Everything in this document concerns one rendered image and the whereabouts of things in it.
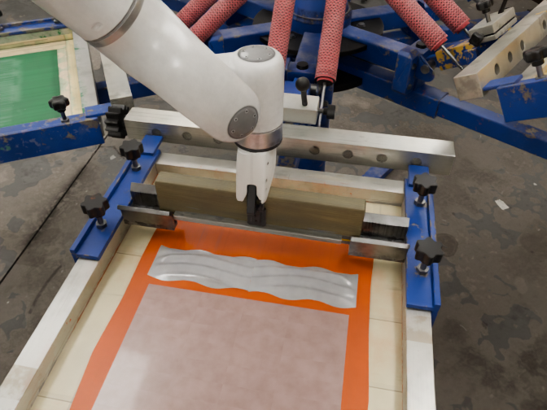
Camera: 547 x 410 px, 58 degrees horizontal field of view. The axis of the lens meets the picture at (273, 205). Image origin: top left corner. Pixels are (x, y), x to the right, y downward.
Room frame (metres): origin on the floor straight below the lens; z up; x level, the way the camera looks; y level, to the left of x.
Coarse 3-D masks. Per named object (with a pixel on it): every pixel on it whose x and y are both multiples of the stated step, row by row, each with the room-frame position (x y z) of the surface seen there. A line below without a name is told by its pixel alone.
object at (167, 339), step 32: (192, 224) 0.65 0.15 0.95; (256, 256) 0.57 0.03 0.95; (128, 288) 0.50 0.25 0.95; (160, 288) 0.50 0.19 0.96; (192, 288) 0.50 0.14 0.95; (224, 288) 0.50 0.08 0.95; (128, 320) 0.43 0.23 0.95; (160, 320) 0.43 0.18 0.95; (192, 320) 0.43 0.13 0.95; (224, 320) 0.43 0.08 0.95; (96, 352) 0.38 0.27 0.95; (128, 352) 0.38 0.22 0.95; (160, 352) 0.38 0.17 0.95; (192, 352) 0.38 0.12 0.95; (224, 352) 0.38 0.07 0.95; (96, 384) 0.33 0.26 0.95; (128, 384) 0.33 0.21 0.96; (160, 384) 0.33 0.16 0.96; (192, 384) 0.33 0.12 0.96
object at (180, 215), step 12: (180, 216) 0.60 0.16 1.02; (192, 216) 0.60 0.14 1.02; (204, 216) 0.60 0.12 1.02; (216, 216) 0.60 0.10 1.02; (240, 228) 0.58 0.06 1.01; (252, 228) 0.58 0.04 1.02; (264, 228) 0.58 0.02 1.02; (276, 228) 0.58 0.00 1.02; (288, 228) 0.58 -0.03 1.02; (324, 240) 0.55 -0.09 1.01; (336, 240) 0.55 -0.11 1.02
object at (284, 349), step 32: (288, 256) 0.57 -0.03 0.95; (320, 256) 0.57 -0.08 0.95; (352, 256) 0.57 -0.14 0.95; (256, 320) 0.43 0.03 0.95; (288, 320) 0.43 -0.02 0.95; (320, 320) 0.43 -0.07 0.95; (352, 320) 0.43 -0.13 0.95; (256, 352) 0.38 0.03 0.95; (288, 352) 0.38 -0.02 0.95; (320, 352) 0.38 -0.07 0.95; (352, 352) 0.38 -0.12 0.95; (224, 384) 0.33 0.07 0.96; (256, 384) 0.33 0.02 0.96; (288, 384) 0.33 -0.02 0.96; (320, 384) 0.33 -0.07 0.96; (352, 384) 0.33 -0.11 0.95
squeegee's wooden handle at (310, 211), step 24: (168, 192) 0.62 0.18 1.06; (192, 192) 0.61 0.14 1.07; (216, 192) 0.60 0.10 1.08; (288, 192) 0.60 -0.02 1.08; (312, 192) 0.60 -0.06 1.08; (240, 216) 0.59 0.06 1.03; (288, 216) 0.58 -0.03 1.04; (312, 216) 0.57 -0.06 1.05; (336, 216) 0.56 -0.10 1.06; (360, 216) 0.56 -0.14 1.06
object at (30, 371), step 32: (160, 160) 0.80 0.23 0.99; (192, 160) 0.80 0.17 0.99; (224, 160) 0.80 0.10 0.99; (320, 192) 0.72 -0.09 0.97; (352, 192) 0.71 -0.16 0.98; (384, 192) 0.70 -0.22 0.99; (64, 288) 0.47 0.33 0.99; (64, 320) 0.41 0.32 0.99; (416, 320) 0.41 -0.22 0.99; (32, 352) 0.36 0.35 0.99; (416, 352) 0.36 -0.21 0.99; (32, 384) 0.31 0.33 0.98; (416, 384) 0.31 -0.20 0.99
